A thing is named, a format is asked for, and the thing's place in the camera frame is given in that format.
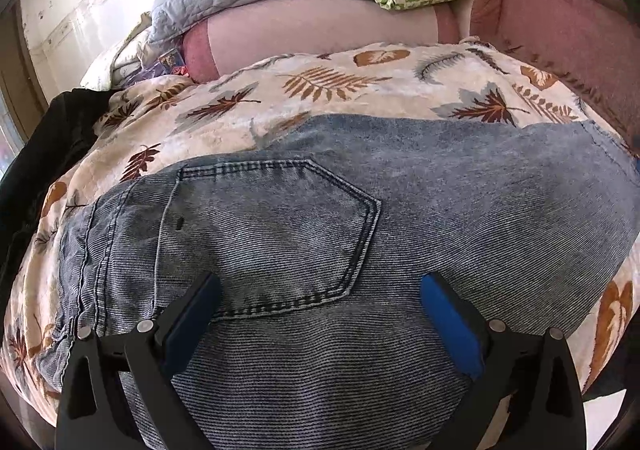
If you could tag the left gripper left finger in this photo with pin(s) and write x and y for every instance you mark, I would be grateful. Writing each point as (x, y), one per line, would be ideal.
(94, 412)

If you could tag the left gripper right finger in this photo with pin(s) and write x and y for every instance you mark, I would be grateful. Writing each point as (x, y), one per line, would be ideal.
(536, 372)

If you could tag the blue denim pants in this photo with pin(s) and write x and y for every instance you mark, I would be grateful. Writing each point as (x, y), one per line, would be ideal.
(320, 240)

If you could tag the black garment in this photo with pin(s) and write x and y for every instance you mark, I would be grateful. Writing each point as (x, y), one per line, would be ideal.
(63, 136)

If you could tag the leaf print beige blanket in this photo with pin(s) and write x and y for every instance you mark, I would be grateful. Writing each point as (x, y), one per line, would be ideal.
(169, 119)

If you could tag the white cloth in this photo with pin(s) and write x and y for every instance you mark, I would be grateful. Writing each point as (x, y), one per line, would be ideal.
(113, 65)

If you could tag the pink sofa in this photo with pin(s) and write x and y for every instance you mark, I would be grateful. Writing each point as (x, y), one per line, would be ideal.
(590, 45)

